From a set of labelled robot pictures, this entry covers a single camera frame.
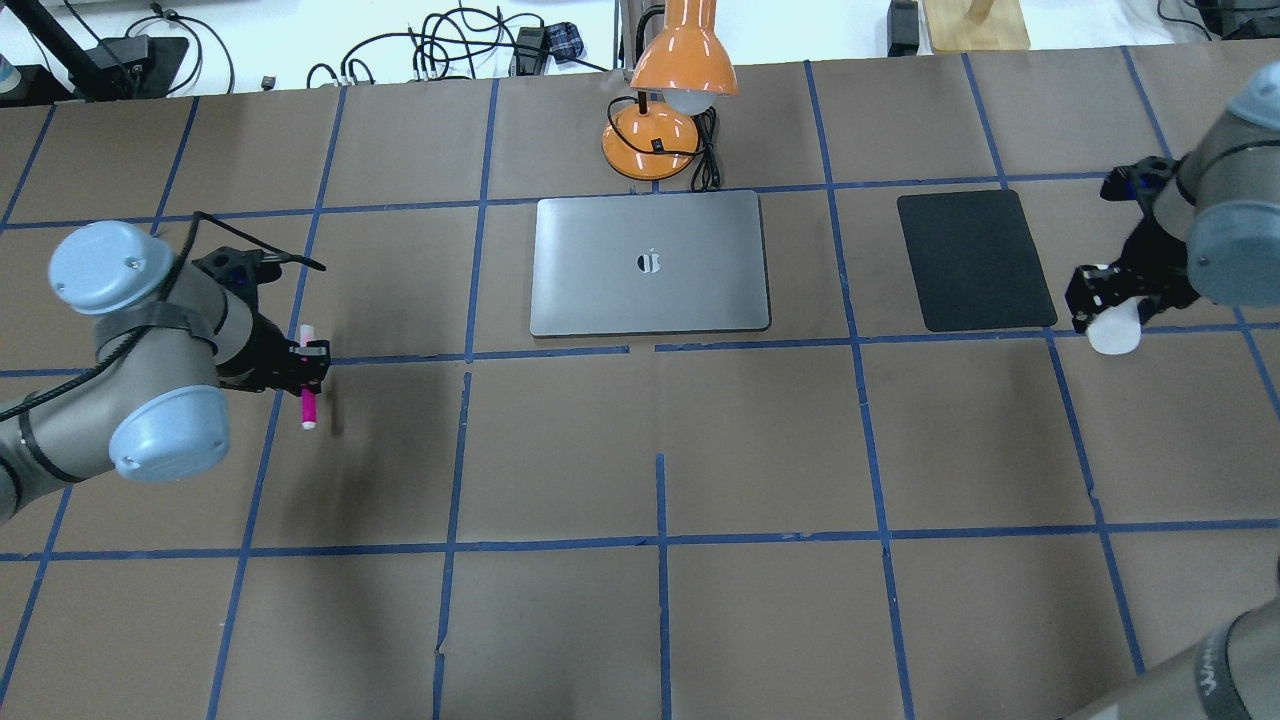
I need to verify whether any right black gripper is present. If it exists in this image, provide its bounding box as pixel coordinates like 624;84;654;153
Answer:
1064;218;1201;334

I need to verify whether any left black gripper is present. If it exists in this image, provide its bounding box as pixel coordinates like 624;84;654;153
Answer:
225;313;332;398

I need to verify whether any pink highlighter pen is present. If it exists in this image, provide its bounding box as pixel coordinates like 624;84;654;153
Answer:
298;324;317;430

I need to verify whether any white computer mouse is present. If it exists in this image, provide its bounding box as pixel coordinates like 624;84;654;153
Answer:
1085;272;1142;356

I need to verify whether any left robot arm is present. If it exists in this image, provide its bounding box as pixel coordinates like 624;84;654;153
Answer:
1;211;332;521

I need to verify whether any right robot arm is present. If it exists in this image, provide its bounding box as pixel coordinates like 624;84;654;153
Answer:
1064;63;1279;719

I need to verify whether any black mousepad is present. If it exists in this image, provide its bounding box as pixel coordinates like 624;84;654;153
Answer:
896;190;1059;333

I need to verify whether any wooden stand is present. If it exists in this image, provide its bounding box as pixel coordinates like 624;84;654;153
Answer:
920;0;1030;54

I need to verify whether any black power adapter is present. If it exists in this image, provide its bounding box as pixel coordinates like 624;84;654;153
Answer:
509;26;549;77

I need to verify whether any grey closed laptop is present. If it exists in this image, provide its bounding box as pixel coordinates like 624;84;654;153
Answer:
529;190;772;338

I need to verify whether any orange desk lamp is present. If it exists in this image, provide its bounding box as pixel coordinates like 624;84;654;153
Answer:
602;1;739;192

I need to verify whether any black lamp power cable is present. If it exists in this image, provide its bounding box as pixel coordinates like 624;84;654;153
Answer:
605;90;723;193

